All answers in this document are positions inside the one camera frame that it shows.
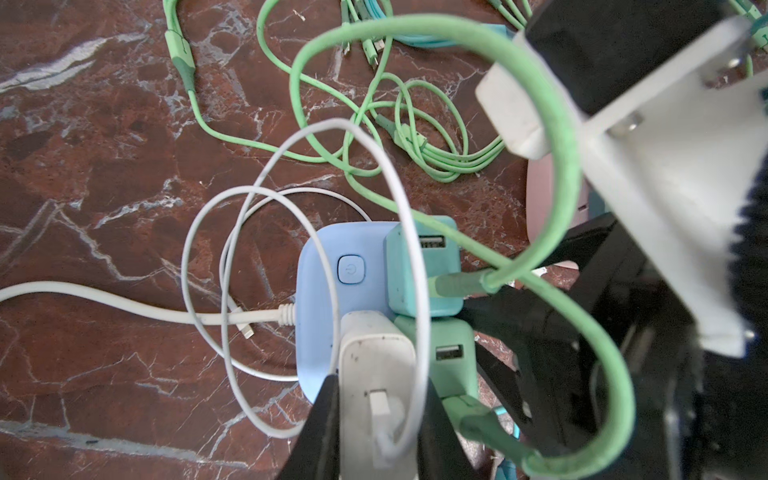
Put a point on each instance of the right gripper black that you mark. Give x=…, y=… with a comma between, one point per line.
x=700, y=415

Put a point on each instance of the blue power strip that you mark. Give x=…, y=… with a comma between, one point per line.
x=356, y=254

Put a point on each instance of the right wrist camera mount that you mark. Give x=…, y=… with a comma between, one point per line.
x=674, y=160

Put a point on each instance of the white charger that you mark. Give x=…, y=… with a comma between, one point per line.
x=376, y=363

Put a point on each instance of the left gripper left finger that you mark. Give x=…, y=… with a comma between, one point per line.
x=317, y=451

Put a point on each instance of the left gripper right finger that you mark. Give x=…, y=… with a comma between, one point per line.
x=439, y=452

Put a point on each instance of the pink power strip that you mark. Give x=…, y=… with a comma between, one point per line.
x=539, y=197

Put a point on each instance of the green charger on blue strip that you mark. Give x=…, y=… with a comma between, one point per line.
x=454, y=376

